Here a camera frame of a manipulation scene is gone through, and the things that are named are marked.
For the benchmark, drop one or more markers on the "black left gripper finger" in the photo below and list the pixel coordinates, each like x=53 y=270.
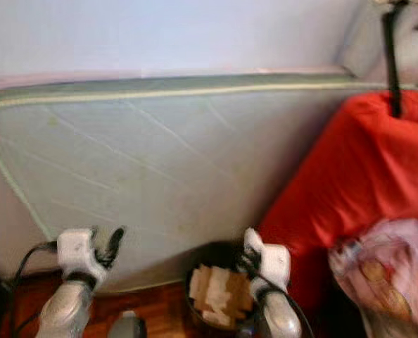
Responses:
x=115 y=245

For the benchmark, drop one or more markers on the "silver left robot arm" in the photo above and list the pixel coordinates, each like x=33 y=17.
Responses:
x=65 y=313

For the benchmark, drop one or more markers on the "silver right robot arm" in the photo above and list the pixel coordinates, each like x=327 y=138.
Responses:
x=283 y=320

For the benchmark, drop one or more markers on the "black waste bin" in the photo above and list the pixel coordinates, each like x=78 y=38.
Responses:
x=219 y=252

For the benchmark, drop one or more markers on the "beige paper waste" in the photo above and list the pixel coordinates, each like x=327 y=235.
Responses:
x=216 y=292

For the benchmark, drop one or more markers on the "grey robot leg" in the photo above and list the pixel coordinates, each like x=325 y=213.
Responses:
x=128 y=325

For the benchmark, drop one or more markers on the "large red fabric cushion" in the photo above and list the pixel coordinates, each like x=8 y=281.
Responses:
x=343 y=176

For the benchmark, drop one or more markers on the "pink cartoon print blanket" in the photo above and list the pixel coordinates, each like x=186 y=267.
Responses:
x=399 y=239

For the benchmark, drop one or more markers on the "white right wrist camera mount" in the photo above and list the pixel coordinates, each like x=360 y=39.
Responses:
x=277 y=266

